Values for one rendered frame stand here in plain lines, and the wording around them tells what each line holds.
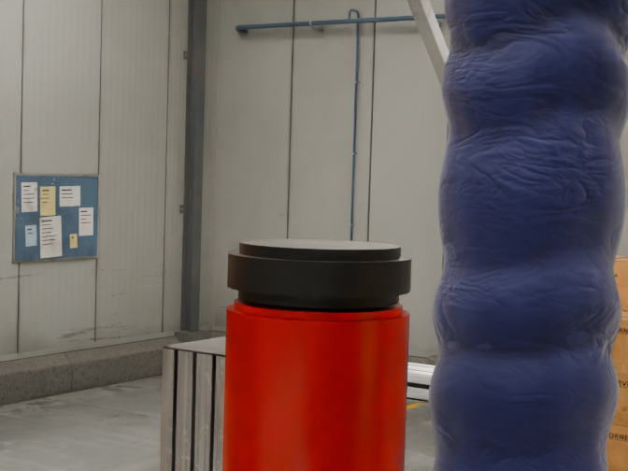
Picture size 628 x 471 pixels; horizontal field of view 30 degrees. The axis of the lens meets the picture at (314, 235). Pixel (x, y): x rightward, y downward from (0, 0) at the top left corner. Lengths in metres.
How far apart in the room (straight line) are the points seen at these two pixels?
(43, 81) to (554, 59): 11.04
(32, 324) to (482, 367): 11.01
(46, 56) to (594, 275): 11.10
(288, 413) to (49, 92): 12.08
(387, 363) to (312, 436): 0.03
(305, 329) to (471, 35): 1.17
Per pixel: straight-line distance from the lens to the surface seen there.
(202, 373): 2.17
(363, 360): 0.30
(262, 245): 0.31
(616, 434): 9.21
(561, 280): 1.41
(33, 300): 12.30
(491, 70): 1.42
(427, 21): 4.66
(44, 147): 12.30
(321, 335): 0.30
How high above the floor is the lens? 2.36
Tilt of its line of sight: 3 degrees down
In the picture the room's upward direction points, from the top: 2 degrees clockwise
